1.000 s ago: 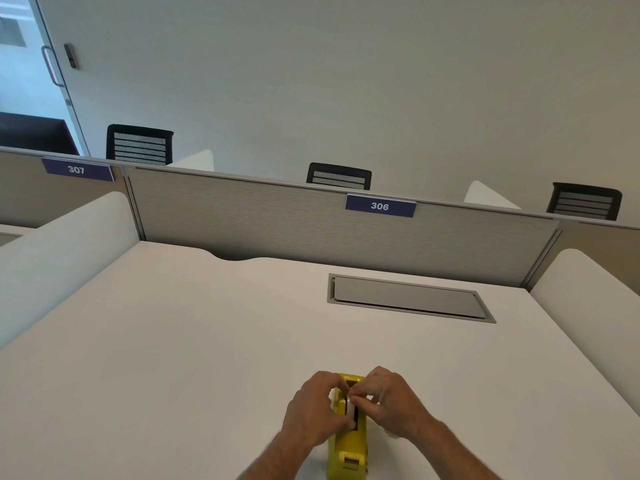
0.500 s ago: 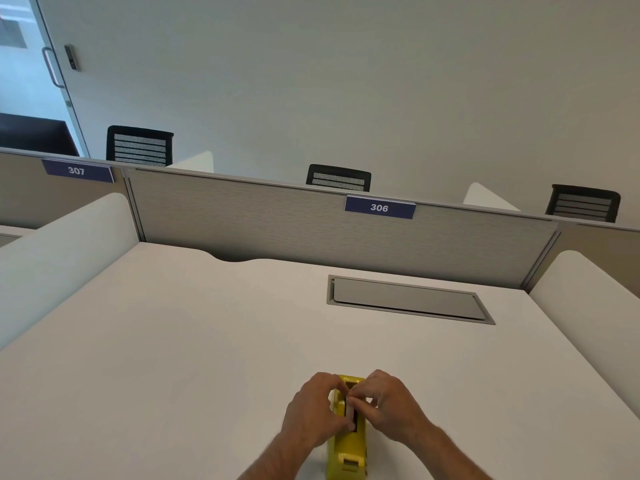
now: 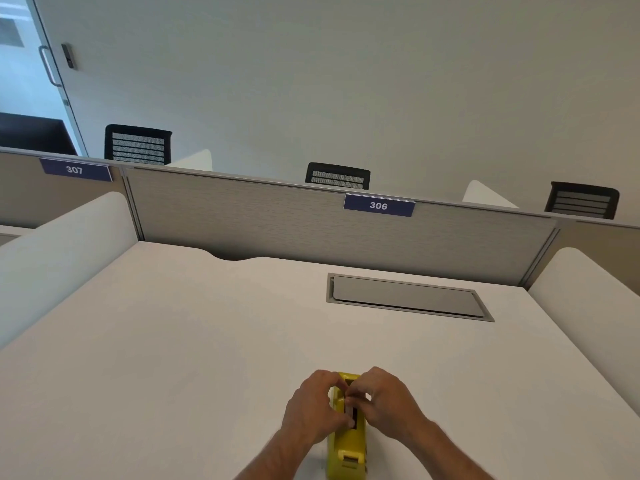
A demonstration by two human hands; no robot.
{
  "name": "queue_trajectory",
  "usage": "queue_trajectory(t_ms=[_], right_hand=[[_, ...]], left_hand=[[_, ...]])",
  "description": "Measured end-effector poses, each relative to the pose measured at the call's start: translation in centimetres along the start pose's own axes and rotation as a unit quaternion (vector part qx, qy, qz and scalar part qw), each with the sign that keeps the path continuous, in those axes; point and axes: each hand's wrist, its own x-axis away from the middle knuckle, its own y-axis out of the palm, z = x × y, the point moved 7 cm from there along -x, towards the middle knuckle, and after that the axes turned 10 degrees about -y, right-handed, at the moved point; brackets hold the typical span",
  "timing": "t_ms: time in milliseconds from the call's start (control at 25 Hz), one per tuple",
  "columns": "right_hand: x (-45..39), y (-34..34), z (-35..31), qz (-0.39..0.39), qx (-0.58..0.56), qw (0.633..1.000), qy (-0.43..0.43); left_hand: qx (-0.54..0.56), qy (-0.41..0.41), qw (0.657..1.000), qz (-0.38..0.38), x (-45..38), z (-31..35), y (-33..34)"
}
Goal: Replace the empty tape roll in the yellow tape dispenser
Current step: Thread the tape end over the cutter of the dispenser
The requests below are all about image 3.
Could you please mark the person's right fingers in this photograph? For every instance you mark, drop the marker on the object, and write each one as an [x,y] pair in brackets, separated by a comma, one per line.
[361,389]

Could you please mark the white side desk divider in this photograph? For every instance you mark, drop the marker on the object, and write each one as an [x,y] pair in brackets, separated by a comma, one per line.
[60,254]
[595,314]

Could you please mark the person's left thumb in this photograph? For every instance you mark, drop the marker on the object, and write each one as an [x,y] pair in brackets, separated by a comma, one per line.
[342,420]

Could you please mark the grey door access reader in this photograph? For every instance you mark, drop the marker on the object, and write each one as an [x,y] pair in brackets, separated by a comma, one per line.
[69,55]

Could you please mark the small white desk divider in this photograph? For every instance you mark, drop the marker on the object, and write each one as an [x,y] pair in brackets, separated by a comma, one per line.
[192,160]
[485,195]

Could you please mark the glass door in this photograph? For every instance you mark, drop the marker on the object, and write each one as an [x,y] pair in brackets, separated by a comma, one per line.
[25,69]

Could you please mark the person's right forearm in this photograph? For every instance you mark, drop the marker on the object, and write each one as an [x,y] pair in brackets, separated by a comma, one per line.
[445,457]

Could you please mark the yellow tape dispenser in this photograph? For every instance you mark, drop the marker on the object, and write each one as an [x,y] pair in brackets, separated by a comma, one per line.
[346,444]

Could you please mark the person's left forearm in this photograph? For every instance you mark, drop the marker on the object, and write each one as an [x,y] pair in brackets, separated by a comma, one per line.
[280,459]

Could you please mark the wide grey partition panel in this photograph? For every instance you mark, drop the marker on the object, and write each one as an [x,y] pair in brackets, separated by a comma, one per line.
[280,222]

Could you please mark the person's right hand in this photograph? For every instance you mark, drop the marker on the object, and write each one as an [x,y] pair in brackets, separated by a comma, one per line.
[395,407]

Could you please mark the dark cabinet behind door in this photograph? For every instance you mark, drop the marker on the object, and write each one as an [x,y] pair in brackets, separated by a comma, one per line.
[32,134]

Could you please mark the blue desk number label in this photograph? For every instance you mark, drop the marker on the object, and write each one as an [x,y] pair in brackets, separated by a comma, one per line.
[75,169]
[378,205]

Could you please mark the person's left hand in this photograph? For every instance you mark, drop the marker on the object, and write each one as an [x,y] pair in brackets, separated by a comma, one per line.
[310,407]

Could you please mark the black mesh office chair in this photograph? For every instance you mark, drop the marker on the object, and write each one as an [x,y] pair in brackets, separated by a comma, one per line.
[337,177]
[582,200]
[137,144]

